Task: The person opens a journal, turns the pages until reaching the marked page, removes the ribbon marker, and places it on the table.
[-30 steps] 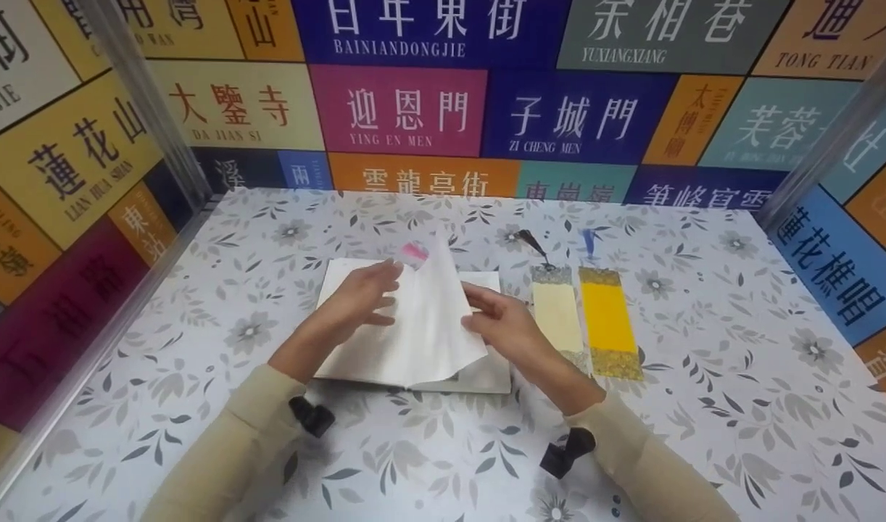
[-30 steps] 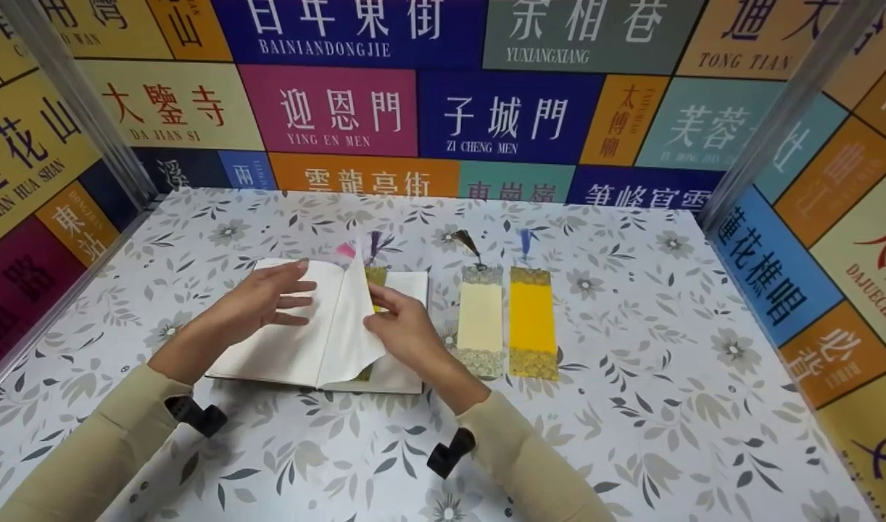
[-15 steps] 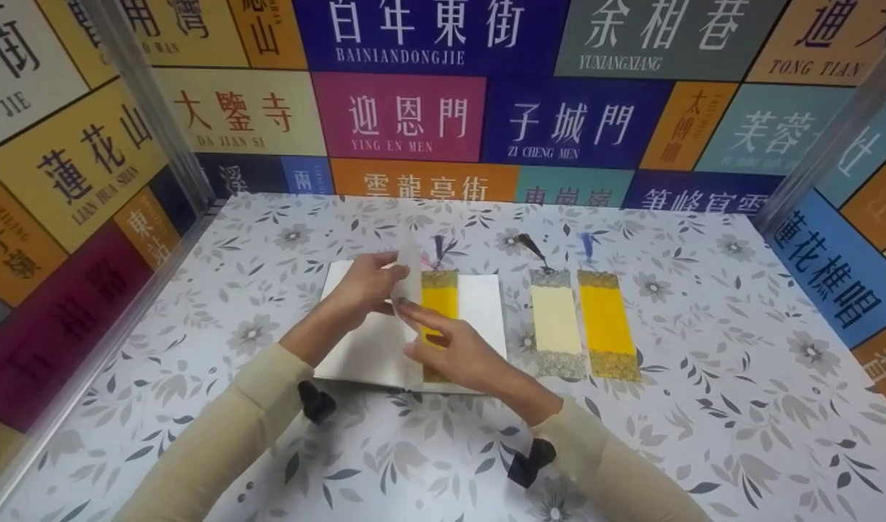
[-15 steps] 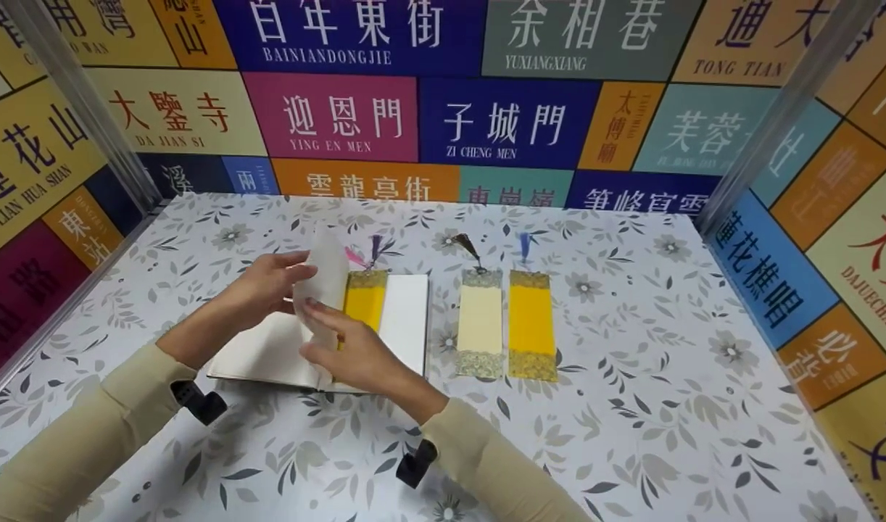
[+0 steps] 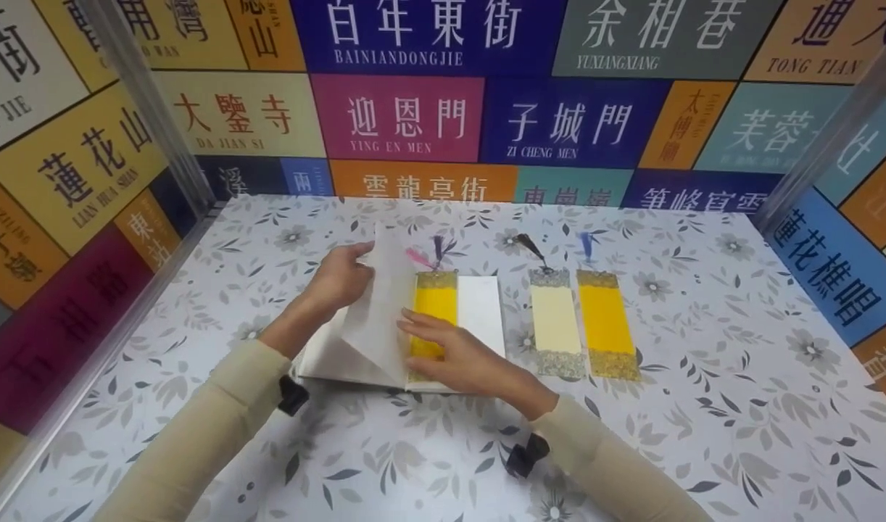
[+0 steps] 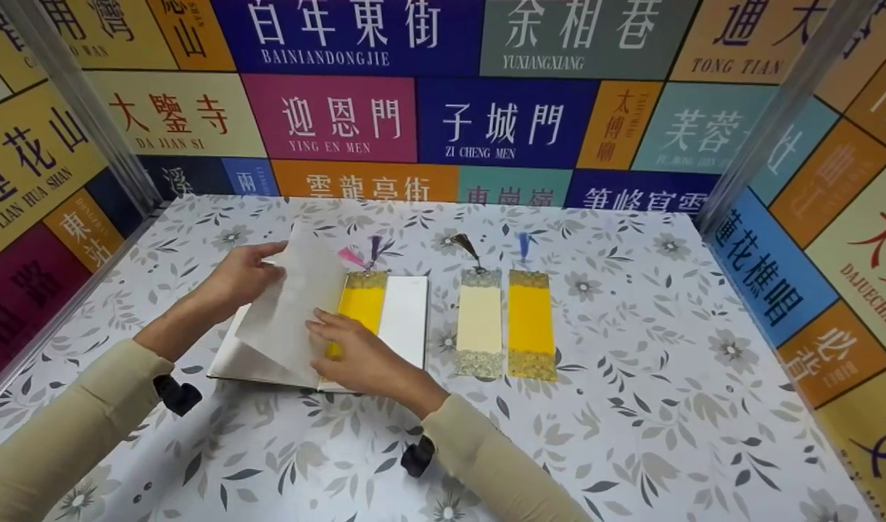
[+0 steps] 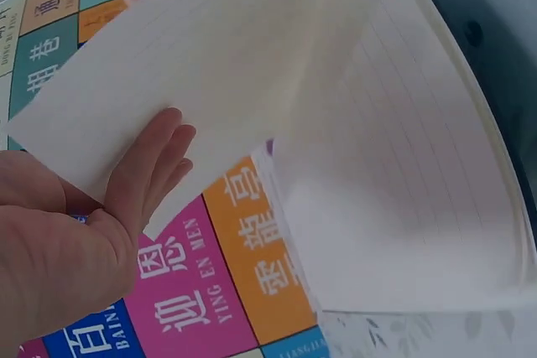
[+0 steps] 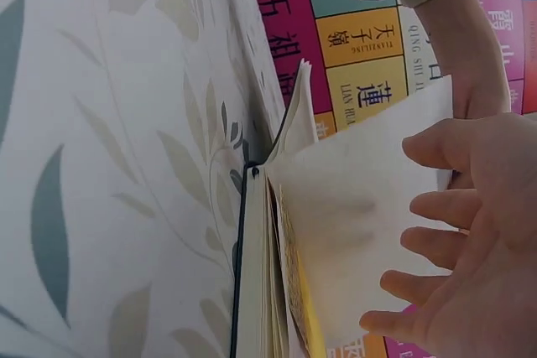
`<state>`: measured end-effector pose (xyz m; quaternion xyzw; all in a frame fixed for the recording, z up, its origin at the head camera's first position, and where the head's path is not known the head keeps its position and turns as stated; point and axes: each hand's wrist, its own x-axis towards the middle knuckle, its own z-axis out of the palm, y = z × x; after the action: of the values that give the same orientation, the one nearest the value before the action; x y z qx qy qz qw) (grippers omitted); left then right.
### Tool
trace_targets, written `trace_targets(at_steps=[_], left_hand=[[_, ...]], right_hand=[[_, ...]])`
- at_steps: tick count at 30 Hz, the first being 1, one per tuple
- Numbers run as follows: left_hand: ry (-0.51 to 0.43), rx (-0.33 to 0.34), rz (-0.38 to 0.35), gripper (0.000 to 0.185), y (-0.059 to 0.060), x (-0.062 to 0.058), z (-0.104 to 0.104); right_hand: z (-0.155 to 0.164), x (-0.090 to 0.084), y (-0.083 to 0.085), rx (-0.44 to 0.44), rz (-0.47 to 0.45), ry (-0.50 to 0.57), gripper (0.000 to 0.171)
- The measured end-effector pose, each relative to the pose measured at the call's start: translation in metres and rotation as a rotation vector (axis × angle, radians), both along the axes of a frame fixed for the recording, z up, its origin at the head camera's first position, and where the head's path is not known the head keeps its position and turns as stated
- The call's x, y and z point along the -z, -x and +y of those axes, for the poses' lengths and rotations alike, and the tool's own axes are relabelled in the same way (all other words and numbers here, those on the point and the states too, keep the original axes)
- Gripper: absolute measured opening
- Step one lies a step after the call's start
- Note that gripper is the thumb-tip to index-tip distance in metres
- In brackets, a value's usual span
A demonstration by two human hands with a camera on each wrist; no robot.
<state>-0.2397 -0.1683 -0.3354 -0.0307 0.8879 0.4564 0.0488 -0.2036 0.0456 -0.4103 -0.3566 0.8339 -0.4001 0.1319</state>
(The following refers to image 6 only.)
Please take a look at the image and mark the person's left hand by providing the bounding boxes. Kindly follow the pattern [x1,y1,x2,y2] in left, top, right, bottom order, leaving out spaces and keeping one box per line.
[194,241,289,325]

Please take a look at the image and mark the person's right hand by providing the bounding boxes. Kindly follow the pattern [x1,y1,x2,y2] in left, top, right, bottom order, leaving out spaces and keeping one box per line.
[305,308,451,420]

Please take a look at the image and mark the yellow bookmark with purple tassel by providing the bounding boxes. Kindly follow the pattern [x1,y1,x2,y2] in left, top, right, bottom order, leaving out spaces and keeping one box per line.
[326,235,391,361]

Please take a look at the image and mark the white paged book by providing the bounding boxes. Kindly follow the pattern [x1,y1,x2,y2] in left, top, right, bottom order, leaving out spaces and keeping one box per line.
[207,222,430,394]

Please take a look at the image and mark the person's right forearm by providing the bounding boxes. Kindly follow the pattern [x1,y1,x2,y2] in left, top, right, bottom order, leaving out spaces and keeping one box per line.
[396,376,596,522]

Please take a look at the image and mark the person's left forearm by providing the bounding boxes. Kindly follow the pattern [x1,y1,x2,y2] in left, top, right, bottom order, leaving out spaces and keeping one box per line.
[0,297,210,522]

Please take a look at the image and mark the cream bookmark with brown tassel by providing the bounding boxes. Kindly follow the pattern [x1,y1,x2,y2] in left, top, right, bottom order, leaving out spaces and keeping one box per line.
[452,233,505,380]

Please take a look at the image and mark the black wrist band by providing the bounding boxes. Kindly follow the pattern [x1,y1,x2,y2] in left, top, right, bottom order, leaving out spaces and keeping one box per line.
[400,435,436,479]
[153,374,204,418]

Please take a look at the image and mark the yellow bookmark with blue tassel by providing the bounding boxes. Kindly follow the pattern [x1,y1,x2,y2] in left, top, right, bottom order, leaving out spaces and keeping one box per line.
[507,232,558,383]

